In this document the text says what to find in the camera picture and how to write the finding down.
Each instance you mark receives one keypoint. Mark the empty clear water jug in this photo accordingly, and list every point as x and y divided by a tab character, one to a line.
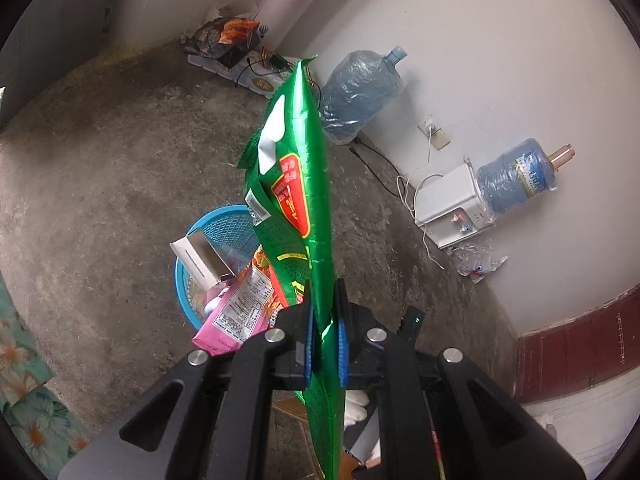
355	95

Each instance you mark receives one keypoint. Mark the person's right hand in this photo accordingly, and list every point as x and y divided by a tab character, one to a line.
356	407

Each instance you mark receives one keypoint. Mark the crumpled clear plastic bag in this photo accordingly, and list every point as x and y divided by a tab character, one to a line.
477	262

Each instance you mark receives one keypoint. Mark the white wrapped pack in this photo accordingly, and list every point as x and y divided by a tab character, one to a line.
260	85

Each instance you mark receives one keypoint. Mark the dark red wooden door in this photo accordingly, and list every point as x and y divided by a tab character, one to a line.
575	355

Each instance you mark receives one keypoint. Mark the green foil snack bag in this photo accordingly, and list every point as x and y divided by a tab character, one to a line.
295	185

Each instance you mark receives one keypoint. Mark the pink foil snack bag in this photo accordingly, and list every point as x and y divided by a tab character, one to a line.
230	320

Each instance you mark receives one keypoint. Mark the wall socket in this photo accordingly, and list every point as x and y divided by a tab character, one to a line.
439	138

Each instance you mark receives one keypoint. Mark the red snack packet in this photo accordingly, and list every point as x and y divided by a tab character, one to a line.
260	262

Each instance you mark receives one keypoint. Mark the dark orange snack bag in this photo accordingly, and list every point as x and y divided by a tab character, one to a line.
225	35

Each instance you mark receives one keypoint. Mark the floral light blue blanket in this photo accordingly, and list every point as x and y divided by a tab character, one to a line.
30	410

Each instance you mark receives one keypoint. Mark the blue wrapped water jug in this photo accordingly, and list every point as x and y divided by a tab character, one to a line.
515	177

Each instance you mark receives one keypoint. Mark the grey cabinet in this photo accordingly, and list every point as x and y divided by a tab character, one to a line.
60	35

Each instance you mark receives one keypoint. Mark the blue plastic mesh basket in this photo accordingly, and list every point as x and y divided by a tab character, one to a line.
225	220

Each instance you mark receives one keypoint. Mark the white balloon print roll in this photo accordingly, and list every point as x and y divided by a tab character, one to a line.
300	0

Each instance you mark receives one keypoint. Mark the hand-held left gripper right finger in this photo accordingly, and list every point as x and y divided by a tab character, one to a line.
342	350

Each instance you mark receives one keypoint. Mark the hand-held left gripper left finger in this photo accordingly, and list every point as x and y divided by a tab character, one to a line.
308	345

